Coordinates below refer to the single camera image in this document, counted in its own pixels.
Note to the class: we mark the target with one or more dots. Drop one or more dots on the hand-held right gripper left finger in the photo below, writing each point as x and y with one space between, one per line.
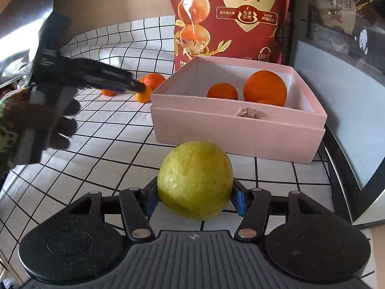
150 200

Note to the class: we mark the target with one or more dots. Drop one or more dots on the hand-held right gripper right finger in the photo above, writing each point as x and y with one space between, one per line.
239 200

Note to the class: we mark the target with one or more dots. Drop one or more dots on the mandarin with green stem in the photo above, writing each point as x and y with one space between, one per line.
222 91

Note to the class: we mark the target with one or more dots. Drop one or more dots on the small yellow-orange kumquat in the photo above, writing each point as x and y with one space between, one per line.
141 97

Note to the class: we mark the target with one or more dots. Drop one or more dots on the large mandarin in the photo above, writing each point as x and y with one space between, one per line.
264 85

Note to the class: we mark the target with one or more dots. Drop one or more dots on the person's left hand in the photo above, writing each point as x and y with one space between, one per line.
64 126

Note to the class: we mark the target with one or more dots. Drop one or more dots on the pink cardboard box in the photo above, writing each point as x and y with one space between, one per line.
240 138

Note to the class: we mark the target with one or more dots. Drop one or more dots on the large yellow-green pear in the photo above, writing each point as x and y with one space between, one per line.
192 180

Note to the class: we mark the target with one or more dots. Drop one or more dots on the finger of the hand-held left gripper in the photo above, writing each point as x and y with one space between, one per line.
102 67
114 85

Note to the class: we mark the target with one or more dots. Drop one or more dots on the red snack bag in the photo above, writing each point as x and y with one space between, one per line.
240 36

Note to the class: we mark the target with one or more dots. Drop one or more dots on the white checked tablecloth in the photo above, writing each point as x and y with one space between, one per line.
105 144

